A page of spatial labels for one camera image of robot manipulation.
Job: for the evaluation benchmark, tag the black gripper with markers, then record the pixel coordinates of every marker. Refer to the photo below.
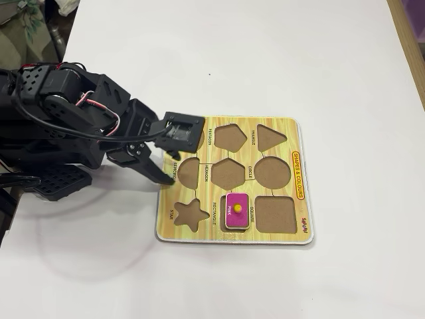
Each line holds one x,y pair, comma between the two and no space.
137,152

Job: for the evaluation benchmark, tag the pink rectangle piece yellow pin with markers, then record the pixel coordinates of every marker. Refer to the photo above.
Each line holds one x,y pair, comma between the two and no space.
240,219

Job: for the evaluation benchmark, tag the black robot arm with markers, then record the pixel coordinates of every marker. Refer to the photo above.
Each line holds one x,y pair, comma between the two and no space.
53,83

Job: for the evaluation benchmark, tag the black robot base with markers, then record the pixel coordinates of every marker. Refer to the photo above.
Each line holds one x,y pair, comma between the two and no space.
66,192

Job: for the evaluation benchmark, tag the wooden shape puzzle board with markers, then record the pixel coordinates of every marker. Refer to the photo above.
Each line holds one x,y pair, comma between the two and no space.
250,156

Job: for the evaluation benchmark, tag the purple object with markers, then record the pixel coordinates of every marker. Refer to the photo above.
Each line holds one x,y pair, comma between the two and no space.
419,13

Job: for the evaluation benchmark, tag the grey turned furniture leg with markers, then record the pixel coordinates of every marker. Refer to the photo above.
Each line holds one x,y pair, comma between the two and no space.
58,40

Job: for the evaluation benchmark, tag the olive floral fabric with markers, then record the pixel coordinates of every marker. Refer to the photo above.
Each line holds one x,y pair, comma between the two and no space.
16,40

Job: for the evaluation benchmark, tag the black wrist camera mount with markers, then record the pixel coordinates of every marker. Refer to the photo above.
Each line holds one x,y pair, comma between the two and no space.
186,123

